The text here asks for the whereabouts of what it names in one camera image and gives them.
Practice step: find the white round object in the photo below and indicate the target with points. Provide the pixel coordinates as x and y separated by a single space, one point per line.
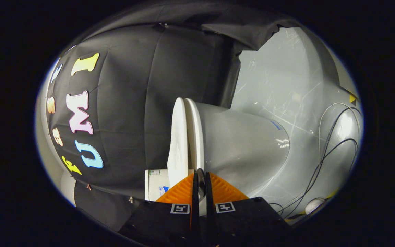
314 205

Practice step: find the white toilet lid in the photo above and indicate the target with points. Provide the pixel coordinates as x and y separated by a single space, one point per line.
178 144

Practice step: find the white toilet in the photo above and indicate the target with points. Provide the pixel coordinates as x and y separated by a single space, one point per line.
238 144

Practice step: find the black backdrop cloth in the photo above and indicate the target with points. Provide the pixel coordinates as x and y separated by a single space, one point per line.
132 103

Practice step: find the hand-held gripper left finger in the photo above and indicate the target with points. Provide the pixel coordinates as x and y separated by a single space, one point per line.
163 223

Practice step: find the yellow tape piece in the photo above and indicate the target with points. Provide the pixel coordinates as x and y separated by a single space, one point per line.
352 98

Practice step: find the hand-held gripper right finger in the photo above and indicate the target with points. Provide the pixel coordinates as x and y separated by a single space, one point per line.
245 223

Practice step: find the black round lid pull tab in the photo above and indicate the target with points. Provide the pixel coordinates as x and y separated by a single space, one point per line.
201 181

